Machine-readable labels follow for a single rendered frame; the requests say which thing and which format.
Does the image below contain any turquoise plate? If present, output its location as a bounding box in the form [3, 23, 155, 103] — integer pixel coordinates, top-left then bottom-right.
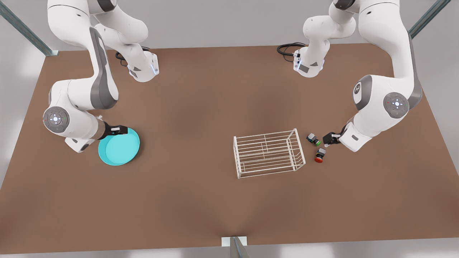
[98, 128, 140, 166]

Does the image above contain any white wire shelf rack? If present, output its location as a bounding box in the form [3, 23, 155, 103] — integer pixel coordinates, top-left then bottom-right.
[233, 128, 306, 180]

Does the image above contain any black cable loop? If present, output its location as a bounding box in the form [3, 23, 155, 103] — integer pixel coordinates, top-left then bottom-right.
[277, 42, 307, 63]
[115, 47, 151, 67]

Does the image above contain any silver frame post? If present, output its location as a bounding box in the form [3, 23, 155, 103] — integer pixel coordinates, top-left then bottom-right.
[409, 0, 451, 39]
[221, 236, 250, 258]
[0, 2, 59, 57]

